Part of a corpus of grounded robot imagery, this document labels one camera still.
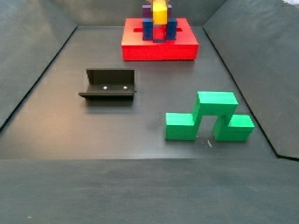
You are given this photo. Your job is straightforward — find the red board base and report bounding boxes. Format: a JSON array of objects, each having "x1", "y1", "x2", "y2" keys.
[{"x1": 121, "y1": 18, "x2": 200, "y2": 61}]

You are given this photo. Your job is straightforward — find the yellow rectangular block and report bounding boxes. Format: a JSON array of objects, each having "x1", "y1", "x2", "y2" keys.
[{"x1": 152, "y1": 0, "x2": 167, "y2": 25}]

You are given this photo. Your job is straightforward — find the blue U-shaped block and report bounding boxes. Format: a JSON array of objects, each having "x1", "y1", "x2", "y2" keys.
[{"x1": 143, "y1": 2, "x2": 177, "y2": 43}]

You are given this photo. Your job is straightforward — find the green stepped block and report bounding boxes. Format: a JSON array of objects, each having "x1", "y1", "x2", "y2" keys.
[{"x1": 164, "y1": 91, "x2": 255, "y2": 142}]

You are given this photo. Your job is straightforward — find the black angled bracket holder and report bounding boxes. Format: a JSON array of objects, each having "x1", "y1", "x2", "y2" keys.
[{"x1": 78, "y1": 68, "x2": 136, "y2": 99}]

